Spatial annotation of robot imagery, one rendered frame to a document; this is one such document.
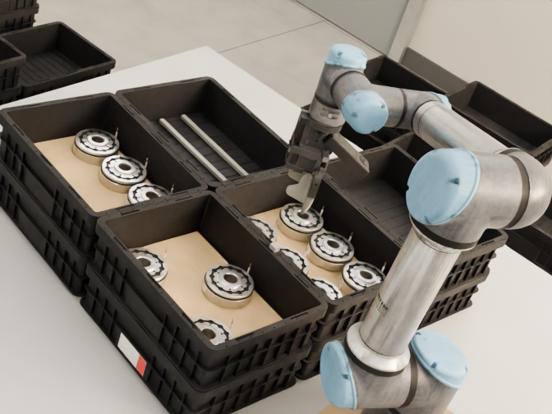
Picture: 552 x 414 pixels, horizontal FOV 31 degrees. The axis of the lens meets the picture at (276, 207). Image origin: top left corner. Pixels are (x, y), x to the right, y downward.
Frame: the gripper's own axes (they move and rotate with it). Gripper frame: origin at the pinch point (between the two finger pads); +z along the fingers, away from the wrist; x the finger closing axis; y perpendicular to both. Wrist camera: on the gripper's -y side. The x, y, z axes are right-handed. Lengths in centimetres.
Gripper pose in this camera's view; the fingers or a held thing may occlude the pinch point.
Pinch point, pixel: (306, 202)
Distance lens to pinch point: 209.6
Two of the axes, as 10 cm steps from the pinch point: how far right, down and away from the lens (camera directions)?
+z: -2.7, 8.0, 5.4
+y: -9.6, -2.6, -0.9
